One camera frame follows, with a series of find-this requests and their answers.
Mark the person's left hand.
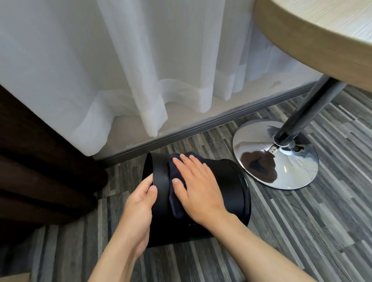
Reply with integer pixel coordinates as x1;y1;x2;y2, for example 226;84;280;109
116;174;158;260

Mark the person's right hand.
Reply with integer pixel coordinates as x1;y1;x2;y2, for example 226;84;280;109
172;154;233;230

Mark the dark blue cleaning cloth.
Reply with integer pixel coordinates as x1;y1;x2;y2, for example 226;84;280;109
168;152;204;220

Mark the black round waste bin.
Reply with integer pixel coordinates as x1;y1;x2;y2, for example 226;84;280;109
141;152;252;249

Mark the person's left forearm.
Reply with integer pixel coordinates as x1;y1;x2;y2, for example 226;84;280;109
87;234;146;282

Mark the person's right forearm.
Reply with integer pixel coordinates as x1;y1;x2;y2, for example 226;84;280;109
210;213;318;282

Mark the grey skirting board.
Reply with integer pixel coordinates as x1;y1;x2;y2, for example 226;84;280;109
100;82;318;168

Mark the white sheer curtain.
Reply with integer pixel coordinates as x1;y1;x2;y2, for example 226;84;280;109
0;0;321;157

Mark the dark brown curtain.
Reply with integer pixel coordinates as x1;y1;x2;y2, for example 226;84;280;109
0;84;108;246

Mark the chrome table pole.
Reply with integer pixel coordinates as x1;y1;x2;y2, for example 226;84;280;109
274;74;348;146

